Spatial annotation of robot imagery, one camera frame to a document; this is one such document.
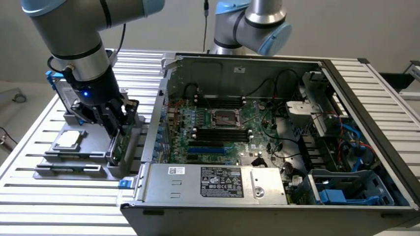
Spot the green motherboard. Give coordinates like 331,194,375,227
163,97,287,168

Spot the white fan shroud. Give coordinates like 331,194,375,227
284,100,320,124

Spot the green graphics card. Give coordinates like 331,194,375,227
108,122,136,168

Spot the CPU socket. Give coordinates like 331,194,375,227
204,108,243,129

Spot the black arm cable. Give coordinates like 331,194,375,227
111,23,127,53

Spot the silver power supply unit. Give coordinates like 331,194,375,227
142,163,290,206

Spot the black floor cable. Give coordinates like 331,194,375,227
0,126,19,146

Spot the blue expansion slot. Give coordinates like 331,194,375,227
188,147,228,154

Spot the short black looped wire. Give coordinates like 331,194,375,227
183,83,202,102

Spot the caster wheel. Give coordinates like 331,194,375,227
11,89,28,103

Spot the black RAM slot bank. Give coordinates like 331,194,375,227
192,127,254,143
194,94,248,108

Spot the hard disk with blue bracket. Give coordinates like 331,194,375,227
44,70,87,119

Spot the gray-blue disk bay cage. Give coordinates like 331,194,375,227
307,169,395,206

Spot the black expansion slot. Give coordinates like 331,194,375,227
188,141,224,148

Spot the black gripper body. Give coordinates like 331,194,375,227
64,70,127,107

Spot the red wire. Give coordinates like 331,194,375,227
354,142,376,158

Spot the blue wire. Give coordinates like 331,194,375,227
336,117,366,173

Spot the open black PC case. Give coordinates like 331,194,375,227
119,51,420,236

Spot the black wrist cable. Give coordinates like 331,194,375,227
47,56,78,85

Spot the black hanging cable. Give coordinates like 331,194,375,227
203,0,211,53

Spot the silver CPU chip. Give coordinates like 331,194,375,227
54,131,83,150

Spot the long black wire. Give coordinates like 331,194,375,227
246,69,302,99

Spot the blue disk bracket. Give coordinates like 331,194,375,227
319,188,348,205

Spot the gray parts rack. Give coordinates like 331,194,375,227
32,108,155,182

